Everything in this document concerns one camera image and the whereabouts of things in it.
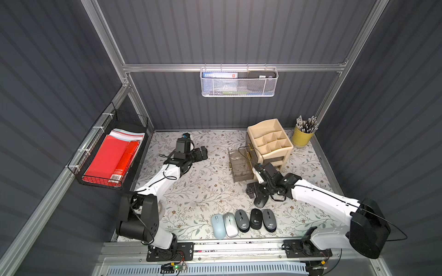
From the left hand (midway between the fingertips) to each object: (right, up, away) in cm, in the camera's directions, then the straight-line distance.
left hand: (201, 151), depth 89 cm
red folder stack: (-35, -2, -16) cm, 39 cm away
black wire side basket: (-40, +15, -11) cm, 44 cm away
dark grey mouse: (+34, -33, -8) cm, 48 cm away
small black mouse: (+27, -32, -8) cm, 43 cm away
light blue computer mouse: (+10, -35, -10) cm, 37 cm away
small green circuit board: (-10, -48, -19) cm, 52 cm away
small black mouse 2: (+31, -25, -2) cm, 40 cm away
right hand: (+27, -19, -6) cm, 34 cm away
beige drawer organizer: (+34, +4, -10) cm, 36 cm away
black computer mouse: (+21, -33, -8) cm, 40 cm away
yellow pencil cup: (+58, +7, +13) cm, 60 cm away
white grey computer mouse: (+15, -34, -10) cm, 38 cm away
